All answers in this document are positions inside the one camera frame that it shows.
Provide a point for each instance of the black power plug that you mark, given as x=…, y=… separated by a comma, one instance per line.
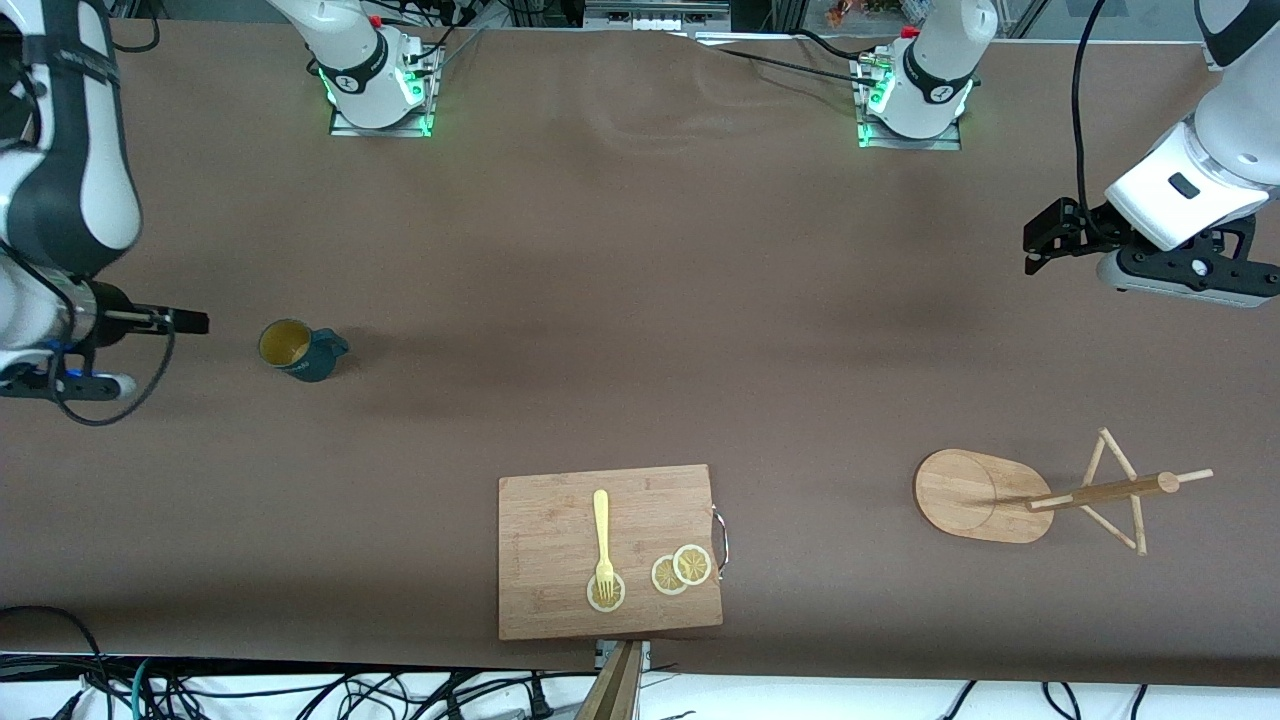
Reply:
x=540, y=705

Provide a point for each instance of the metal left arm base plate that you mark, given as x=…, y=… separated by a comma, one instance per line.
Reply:
x=910, y=143

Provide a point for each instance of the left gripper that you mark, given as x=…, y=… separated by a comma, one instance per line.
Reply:
x=1088, y=222

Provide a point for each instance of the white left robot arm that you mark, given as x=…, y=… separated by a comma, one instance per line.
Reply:
x=1235, y=130

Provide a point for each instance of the wooden cup rack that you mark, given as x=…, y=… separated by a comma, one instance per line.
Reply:
x=970, y=495

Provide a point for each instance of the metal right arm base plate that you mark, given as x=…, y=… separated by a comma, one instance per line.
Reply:
x=380, y=131

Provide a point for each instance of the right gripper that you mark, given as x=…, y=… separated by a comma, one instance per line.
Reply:
x=113, y=305

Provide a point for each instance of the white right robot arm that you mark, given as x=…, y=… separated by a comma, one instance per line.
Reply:
x=60, y=180

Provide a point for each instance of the lemon slice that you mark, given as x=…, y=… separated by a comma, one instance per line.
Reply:
x=692, y=565
x=662, y=578
x=617, y=595

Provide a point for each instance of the metal bracket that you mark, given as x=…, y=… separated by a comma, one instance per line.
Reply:
x=603, y=655

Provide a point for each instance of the wooden beam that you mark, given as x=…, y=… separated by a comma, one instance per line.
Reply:
x=615, y=690

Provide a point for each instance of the teal cup yellow inside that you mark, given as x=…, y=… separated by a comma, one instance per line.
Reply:
x=315, y=362

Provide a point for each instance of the white power strip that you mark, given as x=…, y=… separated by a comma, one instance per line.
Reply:
x=655, y=18

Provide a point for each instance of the yellow plastic fork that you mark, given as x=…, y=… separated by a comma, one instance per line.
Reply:
x=601, y=520

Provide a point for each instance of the orange plastic toy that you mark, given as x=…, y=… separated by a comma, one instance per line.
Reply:
x=845, y=12

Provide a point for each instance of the wooden cutting board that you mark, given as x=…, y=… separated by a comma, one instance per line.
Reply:
x=550, y=540

